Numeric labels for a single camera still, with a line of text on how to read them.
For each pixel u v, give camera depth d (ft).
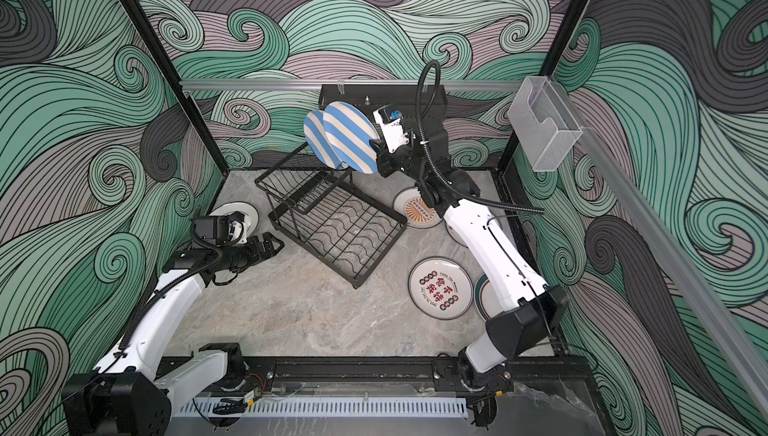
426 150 1.59
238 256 2.21
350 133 2.33
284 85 5.91
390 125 1.84
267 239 2.40
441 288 2.88
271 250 2.35
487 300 2.88
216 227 2.05
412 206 3.56
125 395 1.22
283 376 2.44
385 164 1.99
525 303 1.31
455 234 1.61
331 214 3.40
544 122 2.60
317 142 3.05
